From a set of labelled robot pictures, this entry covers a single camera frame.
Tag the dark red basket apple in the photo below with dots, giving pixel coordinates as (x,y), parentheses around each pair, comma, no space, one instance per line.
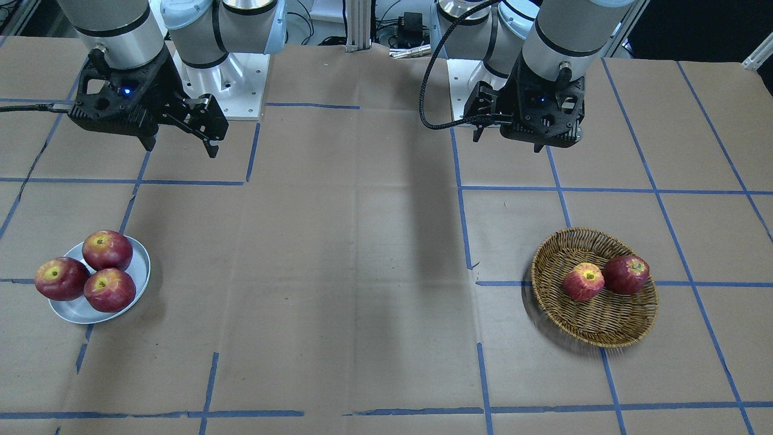
(626,275)

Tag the black power adapter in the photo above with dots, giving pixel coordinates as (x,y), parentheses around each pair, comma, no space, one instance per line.
(411,26)

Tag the red apple plate top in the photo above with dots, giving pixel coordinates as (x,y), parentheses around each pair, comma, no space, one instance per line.
(107,249)

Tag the red yellow striped apple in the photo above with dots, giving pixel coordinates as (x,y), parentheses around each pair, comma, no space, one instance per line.
(583,282)

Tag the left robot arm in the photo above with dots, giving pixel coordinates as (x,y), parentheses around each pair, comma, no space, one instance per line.
(540,49)

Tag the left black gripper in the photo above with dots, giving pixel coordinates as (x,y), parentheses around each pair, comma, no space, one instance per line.
(506,96)

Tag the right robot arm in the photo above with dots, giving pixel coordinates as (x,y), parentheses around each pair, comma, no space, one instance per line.
(175,65)

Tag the red apple plate front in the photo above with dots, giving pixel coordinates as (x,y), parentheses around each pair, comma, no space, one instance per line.
(110,290)

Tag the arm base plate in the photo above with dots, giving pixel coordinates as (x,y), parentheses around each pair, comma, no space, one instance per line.
(237,83)
(462,90)

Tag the aluminium frame post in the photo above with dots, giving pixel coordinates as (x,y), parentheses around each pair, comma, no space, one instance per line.
(358,20)

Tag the silver metal plate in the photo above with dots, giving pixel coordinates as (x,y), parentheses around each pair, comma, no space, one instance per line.
(79,311)

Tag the red apple plate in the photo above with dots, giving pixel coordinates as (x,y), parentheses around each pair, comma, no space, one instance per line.
(110,290)
(62,279)
(107,249)

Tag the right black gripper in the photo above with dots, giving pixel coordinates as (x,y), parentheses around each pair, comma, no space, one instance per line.
(158,89)

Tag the woven wicker basket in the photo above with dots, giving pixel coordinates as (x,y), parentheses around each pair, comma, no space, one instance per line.
(608,320)

